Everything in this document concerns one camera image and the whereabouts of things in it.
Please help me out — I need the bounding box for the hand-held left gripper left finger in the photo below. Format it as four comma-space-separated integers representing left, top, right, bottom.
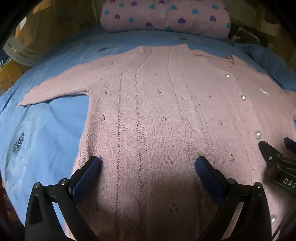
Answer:
24, 156, 102, 241

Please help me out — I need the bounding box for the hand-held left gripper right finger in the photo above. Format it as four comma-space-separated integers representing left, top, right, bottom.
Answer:
195, 156, 278, 241

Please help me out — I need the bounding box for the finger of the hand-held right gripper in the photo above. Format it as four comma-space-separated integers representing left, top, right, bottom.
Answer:
284, 137, 296, 151
258, 140, 285, 165

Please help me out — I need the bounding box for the pink knitted cardigan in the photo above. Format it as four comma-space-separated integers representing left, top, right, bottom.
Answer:
17, 44, 296, 241

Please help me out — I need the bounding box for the blue bed sheet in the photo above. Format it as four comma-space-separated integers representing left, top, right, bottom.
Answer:
0, 24, 296, 234

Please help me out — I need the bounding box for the dark cloth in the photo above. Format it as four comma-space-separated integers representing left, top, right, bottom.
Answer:
228, 22, 272, 48

